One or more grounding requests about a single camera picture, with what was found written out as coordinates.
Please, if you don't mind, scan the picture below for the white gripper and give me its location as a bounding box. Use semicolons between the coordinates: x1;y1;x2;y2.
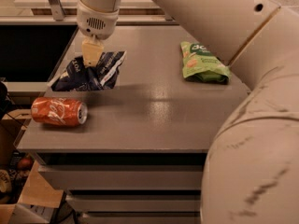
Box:
77;0;120;67

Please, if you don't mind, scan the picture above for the blue chip bag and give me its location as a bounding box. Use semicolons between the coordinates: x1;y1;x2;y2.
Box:
50;51;126;91

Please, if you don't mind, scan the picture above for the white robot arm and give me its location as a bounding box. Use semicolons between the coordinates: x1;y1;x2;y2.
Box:
152;0;299;224

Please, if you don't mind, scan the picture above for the red coke can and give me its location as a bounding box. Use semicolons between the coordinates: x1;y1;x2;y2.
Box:
31;97;88;127

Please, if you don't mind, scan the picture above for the green chip bag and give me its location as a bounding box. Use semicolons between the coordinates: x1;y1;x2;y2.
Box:
180;41;231;84

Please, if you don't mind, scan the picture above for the grey drawer cabinet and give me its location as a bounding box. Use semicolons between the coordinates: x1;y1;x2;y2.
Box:
18;26;248;224

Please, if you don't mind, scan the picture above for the red apple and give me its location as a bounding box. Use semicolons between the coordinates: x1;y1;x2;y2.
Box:
17;158;34;170

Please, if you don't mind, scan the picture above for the cardboard box left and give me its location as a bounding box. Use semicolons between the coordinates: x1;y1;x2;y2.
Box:
0;161;64;224

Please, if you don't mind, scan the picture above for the metal railing frame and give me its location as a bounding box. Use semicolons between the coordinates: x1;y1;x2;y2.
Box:
0;0;177;25

